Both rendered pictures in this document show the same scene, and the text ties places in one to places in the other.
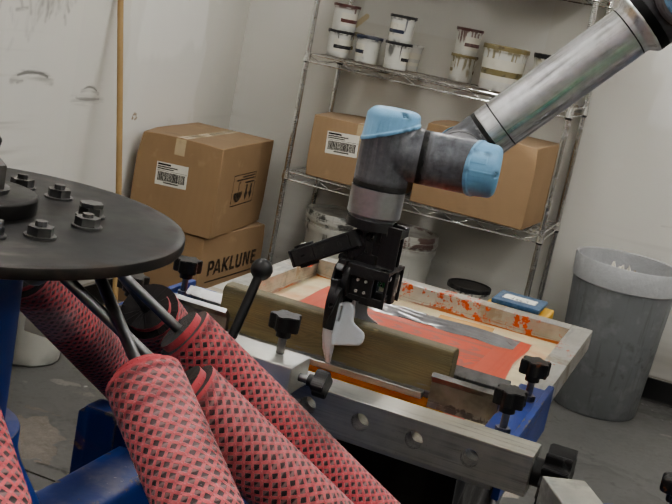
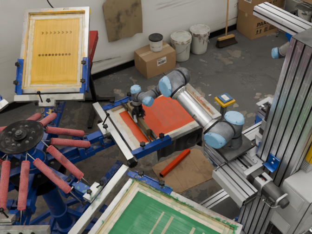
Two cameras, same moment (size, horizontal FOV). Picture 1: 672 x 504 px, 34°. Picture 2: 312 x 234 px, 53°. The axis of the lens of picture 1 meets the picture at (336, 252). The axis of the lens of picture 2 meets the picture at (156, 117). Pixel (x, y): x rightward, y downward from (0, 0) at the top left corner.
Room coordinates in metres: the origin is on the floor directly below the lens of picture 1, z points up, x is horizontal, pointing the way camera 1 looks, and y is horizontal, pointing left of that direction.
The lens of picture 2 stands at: (0.34, -1.37, 2.80)
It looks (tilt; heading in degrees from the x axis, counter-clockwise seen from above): 45 degrees down; 44
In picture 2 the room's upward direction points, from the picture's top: 4 degrees counter-clockwise
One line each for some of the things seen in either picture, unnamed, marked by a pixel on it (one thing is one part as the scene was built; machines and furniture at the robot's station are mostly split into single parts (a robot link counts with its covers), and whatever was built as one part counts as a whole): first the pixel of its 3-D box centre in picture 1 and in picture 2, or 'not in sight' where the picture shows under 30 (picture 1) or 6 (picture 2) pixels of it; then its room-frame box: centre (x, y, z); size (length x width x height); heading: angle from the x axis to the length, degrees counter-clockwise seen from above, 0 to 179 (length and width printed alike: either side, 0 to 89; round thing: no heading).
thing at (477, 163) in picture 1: (459, 163); (147, 98); (1.53, -0.14, 1.30); 0.11 x 0.11 x 0.08; 86
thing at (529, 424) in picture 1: (510, 433); (152, 146); (1.41, -0.28, 0.98); 0.30 x 0.05 x 0.07; 161
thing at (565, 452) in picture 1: (544, 474); (131, 161); (1.19, -0.28, 1.02); 0.07 x 0.06 x 0.07; 161
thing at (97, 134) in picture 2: not in sight; (98, 136); (1.20, 0.09, 1.02); 0.17 x 0.06 x 0.05; 161
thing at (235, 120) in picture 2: not in sight; (232, 123); (1.58, -0.80, 1.42); 0.13 x 0.12 x 0.14; 176
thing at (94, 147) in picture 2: not in sight; (115, 140); (1.32, 0.05, 0.89); 1.24 x 0.06 x 0.06; 161
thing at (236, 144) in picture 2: not in sight; (230, 136); (1.59, -0.80, 1.31); 0.15 x 0.15 x 0.10
